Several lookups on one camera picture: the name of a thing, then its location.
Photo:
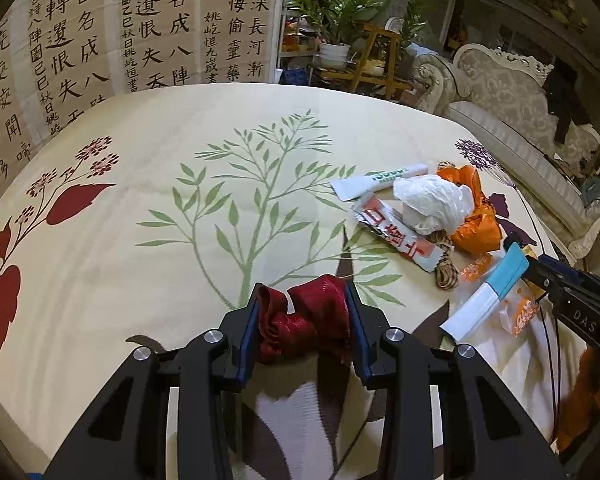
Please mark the dark red cloth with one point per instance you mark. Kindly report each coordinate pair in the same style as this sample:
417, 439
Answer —
310, 318

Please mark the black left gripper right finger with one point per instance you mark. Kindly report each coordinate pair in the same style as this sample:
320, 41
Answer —
448, 414

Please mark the teal white tube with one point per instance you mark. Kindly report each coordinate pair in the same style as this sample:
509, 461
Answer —
479, 306

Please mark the potted green plant white pot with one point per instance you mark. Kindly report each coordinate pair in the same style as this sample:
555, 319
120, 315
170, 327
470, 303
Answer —
337, 24

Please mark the white crumpled plastic bag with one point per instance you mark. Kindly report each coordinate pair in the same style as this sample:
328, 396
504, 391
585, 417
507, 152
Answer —
431, 204

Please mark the red white paper wrapper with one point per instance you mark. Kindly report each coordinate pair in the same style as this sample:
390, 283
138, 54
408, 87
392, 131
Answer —
387, 223

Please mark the calligraphy folding screen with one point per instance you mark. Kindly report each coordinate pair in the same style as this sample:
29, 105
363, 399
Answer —
60, 58

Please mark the wooden plant stand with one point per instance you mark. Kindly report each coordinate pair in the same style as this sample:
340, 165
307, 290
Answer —
374, 70

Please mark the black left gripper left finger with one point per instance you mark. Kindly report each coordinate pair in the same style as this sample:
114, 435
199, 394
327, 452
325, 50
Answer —
122, 433

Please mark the orange crumpled plastic bag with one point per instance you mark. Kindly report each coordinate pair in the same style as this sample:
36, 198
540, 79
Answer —
480, 233

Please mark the black garment on sofa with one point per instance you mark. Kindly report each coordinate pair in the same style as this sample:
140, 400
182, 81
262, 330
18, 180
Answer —
562, 99

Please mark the metal storage shelf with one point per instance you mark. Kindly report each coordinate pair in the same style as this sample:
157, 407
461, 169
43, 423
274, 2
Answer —
296, 51

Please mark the clear orange printed plastic bag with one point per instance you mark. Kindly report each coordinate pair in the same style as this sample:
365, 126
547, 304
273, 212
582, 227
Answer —
514, 312

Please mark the ornate white grey sofa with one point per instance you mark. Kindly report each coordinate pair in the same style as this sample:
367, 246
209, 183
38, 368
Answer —
500, 99

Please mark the white green toothpaste tube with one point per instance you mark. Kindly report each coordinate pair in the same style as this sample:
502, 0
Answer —
354, 187

